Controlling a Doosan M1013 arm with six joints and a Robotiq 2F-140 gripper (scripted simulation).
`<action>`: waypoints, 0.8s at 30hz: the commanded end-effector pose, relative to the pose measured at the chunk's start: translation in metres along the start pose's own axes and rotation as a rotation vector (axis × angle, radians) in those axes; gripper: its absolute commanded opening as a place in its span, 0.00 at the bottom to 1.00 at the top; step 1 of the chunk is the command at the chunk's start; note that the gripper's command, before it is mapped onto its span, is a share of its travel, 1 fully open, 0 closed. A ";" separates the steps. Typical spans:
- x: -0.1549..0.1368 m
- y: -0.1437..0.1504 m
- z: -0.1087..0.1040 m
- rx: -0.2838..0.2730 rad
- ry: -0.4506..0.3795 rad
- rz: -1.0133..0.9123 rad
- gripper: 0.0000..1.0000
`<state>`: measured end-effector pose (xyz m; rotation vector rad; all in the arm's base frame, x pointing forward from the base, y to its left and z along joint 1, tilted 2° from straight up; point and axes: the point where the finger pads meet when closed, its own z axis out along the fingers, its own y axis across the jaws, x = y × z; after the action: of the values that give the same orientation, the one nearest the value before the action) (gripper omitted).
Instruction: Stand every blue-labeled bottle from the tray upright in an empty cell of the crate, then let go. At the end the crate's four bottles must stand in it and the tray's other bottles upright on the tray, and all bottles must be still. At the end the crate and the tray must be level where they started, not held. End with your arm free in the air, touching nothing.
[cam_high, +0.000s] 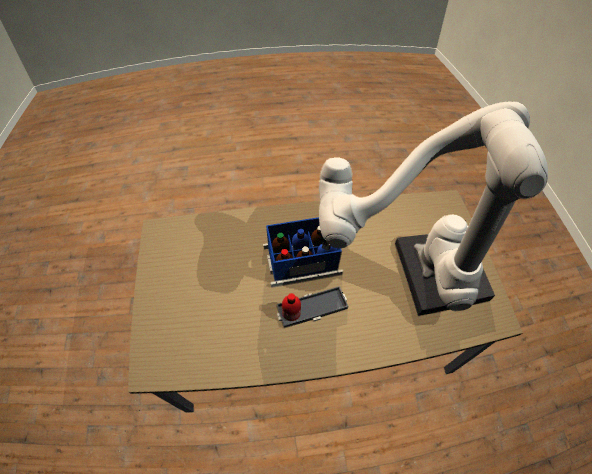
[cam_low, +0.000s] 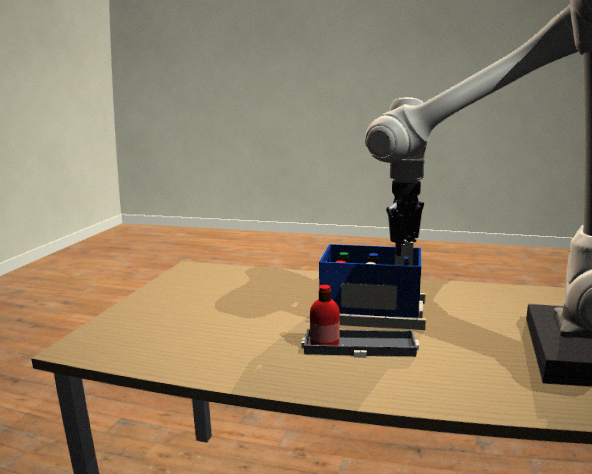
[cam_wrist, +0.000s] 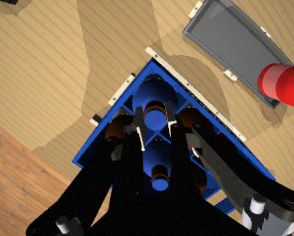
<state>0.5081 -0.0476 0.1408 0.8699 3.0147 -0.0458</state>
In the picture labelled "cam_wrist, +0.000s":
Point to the grey rectangular tray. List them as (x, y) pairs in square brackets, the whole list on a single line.
[(237, 40)]

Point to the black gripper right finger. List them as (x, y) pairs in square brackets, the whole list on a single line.
[(266, 206)]

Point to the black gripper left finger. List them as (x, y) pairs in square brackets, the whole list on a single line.
[(85, 195)]

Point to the brown bottle with red cap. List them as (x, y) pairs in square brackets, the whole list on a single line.
[(228, 140)]

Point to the blue bottle with grey label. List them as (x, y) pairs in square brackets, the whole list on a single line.
[(151, 94)]

